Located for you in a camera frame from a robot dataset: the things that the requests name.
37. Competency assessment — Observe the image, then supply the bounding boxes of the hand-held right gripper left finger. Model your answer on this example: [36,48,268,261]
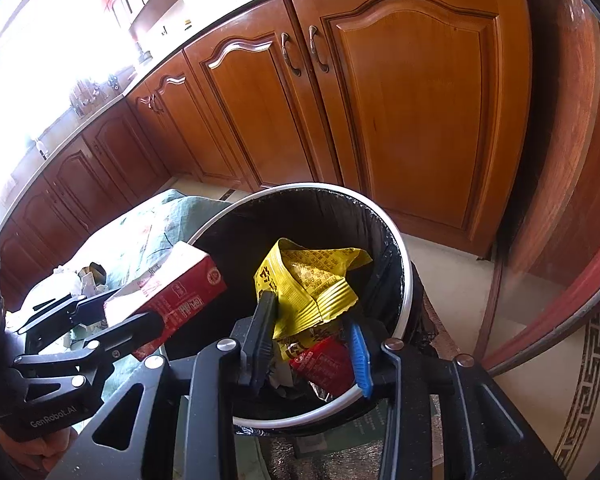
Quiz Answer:
[47,290,279,480]

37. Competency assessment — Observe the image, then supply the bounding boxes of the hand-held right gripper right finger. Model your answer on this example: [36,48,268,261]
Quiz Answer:
[342,312,566,480]

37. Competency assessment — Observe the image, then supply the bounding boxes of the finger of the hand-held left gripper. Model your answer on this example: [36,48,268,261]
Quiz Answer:
[16,287,127,337]
[11,311,166,403]

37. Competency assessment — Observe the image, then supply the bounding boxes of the red snack wrapper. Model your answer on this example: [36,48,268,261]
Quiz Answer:
[289,336,356,402]

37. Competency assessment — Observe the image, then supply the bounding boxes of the yellow snack wrapper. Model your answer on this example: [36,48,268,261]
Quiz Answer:
[253,238,374,342]

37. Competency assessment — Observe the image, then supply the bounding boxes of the red and white carton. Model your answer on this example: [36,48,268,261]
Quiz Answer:
[103,241,228,362]

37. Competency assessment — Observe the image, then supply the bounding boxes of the white bin with black liner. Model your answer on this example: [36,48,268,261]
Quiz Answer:
[162,182,438,437]

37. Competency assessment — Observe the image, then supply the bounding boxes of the person's left hand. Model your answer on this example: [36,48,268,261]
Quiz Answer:
[0,422,80,472]

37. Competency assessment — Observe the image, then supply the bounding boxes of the crumpled white wrapper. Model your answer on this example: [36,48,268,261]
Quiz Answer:
[50,265,106,302]

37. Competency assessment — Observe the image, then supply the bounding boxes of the kitchen window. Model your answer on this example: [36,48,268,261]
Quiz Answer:
[0,0,148,211]

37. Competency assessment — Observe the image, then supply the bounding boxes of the wooden lower cabinets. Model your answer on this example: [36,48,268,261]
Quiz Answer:
[0,0,536,312]

